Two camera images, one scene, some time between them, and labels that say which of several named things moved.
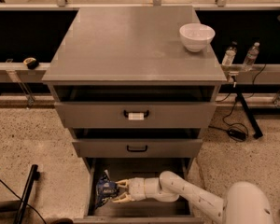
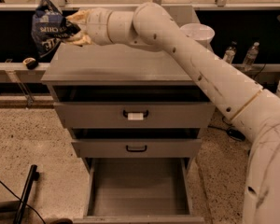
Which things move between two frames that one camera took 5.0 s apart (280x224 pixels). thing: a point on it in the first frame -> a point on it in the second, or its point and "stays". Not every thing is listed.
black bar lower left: x=34 y=175 stays
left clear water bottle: x=230 y=54 stays
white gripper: x=136 y=189 -> x=99 y=26
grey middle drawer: x=137 y=142 stays
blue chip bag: x=105 y=189 -> x=49 y=27
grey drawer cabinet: x=137 y=86 stays
